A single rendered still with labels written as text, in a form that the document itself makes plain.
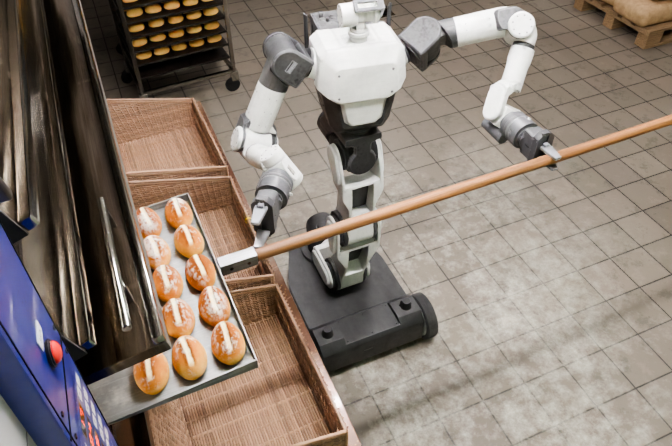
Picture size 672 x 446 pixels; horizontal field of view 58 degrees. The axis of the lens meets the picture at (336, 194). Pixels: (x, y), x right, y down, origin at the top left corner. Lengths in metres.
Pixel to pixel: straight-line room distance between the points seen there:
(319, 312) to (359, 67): 1.20
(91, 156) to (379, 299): 1.54
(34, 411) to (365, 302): 2.05
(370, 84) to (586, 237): 1.86
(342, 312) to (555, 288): 1.05
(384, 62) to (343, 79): 0.13
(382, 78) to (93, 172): 0.86
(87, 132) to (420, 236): 2.00
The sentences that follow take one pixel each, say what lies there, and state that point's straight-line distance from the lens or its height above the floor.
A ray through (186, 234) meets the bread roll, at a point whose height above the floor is 1.23.
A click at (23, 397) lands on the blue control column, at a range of 0.70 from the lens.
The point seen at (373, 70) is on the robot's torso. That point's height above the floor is 1.34.
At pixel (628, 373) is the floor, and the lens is 2.90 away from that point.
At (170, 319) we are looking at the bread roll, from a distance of 1.32.
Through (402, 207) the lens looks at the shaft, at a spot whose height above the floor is 1.21.
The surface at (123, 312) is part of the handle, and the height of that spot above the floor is 1.46.
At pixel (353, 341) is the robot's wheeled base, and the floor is 0.19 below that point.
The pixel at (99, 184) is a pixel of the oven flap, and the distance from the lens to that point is 1.39.
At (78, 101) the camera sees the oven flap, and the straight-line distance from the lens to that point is 1.69.
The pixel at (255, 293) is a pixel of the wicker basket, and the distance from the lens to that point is 1.97.
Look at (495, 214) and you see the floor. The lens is 3.35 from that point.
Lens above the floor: 2.25
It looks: 42 degrees down
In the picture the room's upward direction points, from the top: 1 degrees counter-clockwise
